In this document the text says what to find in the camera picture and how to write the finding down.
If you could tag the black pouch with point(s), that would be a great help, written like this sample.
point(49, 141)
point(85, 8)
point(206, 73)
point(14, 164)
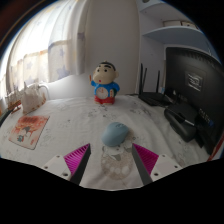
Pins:
point(181, 125)

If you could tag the cartoon boy figure clock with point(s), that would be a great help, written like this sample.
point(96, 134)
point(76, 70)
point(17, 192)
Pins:
point(105, 85)

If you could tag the black computer monitor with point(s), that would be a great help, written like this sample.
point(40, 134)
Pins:
point(196, 80)

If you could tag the white wall shelf unit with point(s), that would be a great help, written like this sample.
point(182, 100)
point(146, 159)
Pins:
point(173, 33)

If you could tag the large white conch shell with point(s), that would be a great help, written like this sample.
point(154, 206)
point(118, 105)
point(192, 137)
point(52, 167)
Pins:
point(32, 98)

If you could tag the black router with antennas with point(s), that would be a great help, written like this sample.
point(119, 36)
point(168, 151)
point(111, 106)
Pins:
point(153, 98)

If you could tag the light blue computer mouse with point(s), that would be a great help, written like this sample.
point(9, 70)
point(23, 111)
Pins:
point(115, 134)

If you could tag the white star-print curtain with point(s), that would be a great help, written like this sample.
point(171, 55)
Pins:
point(43, 43)

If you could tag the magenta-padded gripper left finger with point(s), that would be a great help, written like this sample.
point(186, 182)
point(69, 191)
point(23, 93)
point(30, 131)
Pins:
point(78, 157)

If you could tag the black keyboard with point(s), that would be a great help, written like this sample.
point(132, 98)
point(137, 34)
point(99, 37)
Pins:
point(3, 118)

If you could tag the white printed tablecloth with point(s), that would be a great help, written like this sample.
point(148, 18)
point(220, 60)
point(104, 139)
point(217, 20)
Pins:
point(76, 123)

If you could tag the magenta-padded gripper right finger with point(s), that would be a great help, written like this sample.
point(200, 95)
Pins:
point(146, 158)

